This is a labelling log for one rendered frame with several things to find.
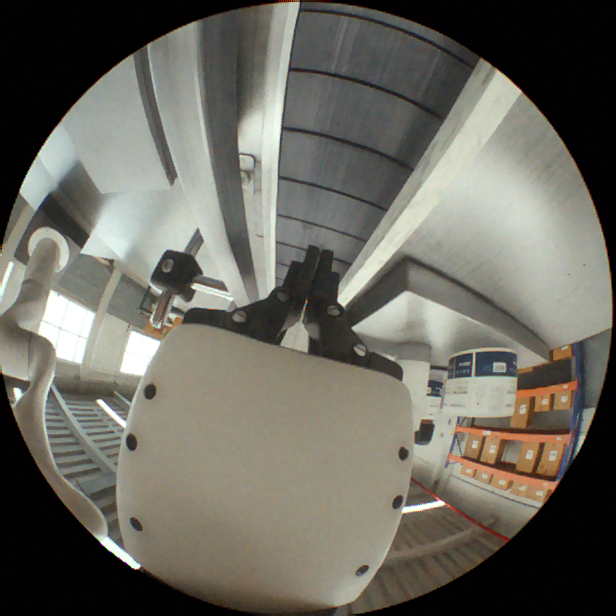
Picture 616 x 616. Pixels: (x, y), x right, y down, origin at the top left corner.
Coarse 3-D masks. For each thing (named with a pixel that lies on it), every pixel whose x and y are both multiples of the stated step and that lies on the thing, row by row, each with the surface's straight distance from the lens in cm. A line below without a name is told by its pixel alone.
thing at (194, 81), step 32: (192, 32) 4; (224, 32) 5; (160, 64) 5; (192, 64) 4; (224, 64) 5; (160, 96) 5; (192, 96) 4; (224, 96) 5; (192, 128) 5; (224, 128) 5; (192, 160) 5; (224, 160) 5; (192, 192) 6; (224, 192) 6; (224, 224) 6; (224, 256) 8; (256, 288) 13
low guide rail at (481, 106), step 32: (480, 64) 11; (480, 96) 9; (512, 96) 10; (448, 128) 10; (480, 128) 9; (448, 160) 9; (416, 192) 10; (384, 224) 12; (416, 224) 11; (384, 256) 13; (352, 288) 17
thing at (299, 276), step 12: (312, 252) 11; (300, 264) 12; (312, 264) 11; (288, 276) 11; (300, 276) 10; (312, 276) 10; (300, 288) 9; (264, 300) 9; (300, 300) 10; (240, 312) 9; (252, 312) 9; (300, 312) 11; (228, 324) 9; (240, 324) 8; (288, 324) 10
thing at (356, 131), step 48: (336, 48) 12; (384, 48) 12; (432, 48) 12; (288, 96) 12; (336, 96) 12; (384, 96) 12; (432, 96) 12; (288, 144) 13; (336, 144) 13; (384, 144) 12; (288, 192) 15; (336, 192) 14; (384, 192) 14; (288, 240) 19; (336, 240) 18
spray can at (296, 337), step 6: (306, 300) 27; (300, 318) 26; (300, 324) 26; (288, 330) 26; (294, 330) 26; (300, 330) 26; (288, 336) 26; (294, 336) 26; (300, 336) 26; (306, 336) 26; (282, 342) 26; (288, 342) 26; (294, 342) 26; (300, 342) 26; (306, 342) 26; (294, 348) 25; (300, 348) 26; (306, 348) 26
